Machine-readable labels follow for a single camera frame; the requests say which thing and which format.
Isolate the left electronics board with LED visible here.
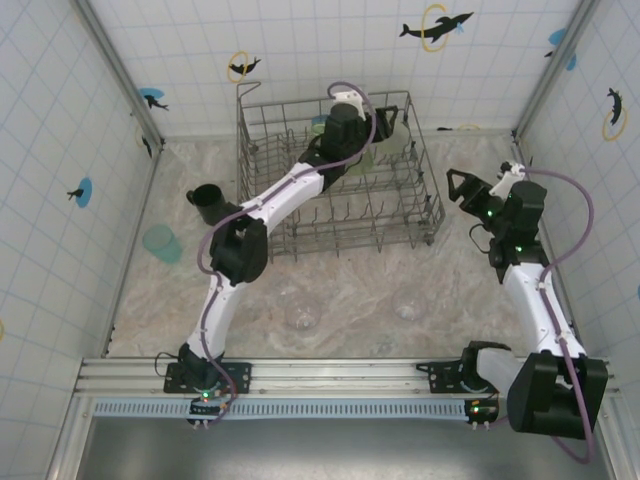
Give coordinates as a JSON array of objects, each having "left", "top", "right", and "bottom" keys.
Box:
[{"left": 187, "top": 384, "right": 236, "bottom": 431}]

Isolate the teal translucent cup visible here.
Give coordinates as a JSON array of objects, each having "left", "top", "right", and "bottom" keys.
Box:
[{"left": 141, "top": 223, "right": 182, "bottom": 265}]

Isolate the large dolphin yellow ring sticker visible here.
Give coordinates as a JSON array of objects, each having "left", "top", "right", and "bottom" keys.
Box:
[{"left": 398, "top": 3, "right": 475, "bottom": 54}]

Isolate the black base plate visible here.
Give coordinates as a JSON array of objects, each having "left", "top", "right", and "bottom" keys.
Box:
[
  {"left": 415, "top": 360, "right": 521, "bottom": 396},
  {"left": 163, "top": 360, "right": 253, "bottom": 396}
]

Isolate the clear plastic cup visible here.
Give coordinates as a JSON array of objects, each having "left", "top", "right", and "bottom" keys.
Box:
[
  {"left": 283, "top": 294, "right": 322, "bottom": 332},
  {"left": 391, "top": 285, "right": 430, "bottom": 322}
]

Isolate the right electronics board with LED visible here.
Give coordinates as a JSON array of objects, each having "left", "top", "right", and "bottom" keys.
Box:
[{"left": 463, "top": 394, "right": 501, "bottom": 432}]

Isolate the grey wire dish rack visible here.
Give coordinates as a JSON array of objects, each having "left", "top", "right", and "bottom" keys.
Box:
[{"left": 234, "top": 81, "right": 448, "bottom": 265}]

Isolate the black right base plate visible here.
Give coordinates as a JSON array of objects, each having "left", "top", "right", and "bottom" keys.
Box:
[{"left": 415, "top": 360, "right": 521, "bottom": 396}]

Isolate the slotted white cable duct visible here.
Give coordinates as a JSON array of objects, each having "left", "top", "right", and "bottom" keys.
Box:
[{"left": 92, "top": 398, "right": 504, "bottom": 420}]

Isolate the electronics board with led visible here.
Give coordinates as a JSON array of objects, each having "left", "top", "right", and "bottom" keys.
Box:
[
  {"left": 463, "top": 394, "right": 501, "bottom": 432},
  {"left": 187, "top": 384, "right": 236, "bottom": 431}
]

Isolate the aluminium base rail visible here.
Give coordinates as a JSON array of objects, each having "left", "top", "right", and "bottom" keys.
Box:
[{"left": 74, "top": 357, "right": 621, "bottom": 399}]

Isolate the aluminium frame post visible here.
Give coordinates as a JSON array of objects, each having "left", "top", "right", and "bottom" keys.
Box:
[
  {"left": 512, "top": 0, "right": 607, "bottom": 146},
  {"left": 69, "top": 0, "right": 166, "bottom": 151}
]

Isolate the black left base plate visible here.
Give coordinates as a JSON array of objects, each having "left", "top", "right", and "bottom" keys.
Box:
[{"left": 163, "top": 360, "right": 253, "bottom": 396}]

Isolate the black plastic cup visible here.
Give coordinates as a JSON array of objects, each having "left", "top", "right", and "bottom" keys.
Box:
[{"left": 186, "top": 183, "right": 240, "bottom": 227}]

